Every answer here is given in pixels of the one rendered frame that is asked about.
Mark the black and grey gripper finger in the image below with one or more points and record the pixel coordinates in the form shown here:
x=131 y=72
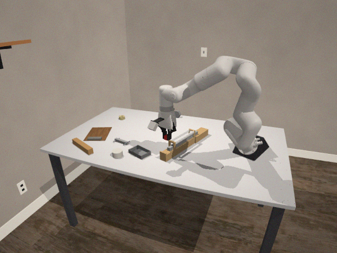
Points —
x=164 y=131
x=169 y=135

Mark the brown wooden clipboard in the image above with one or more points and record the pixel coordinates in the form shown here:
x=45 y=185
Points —
x=98 y=134

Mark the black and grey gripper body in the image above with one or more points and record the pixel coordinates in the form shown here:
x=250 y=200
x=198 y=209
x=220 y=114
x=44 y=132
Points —
x=169 y=119

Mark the wooden batten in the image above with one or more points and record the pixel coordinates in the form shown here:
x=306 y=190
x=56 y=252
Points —
x=83 y=146

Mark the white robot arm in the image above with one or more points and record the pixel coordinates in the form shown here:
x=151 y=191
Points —
x=245 y=124

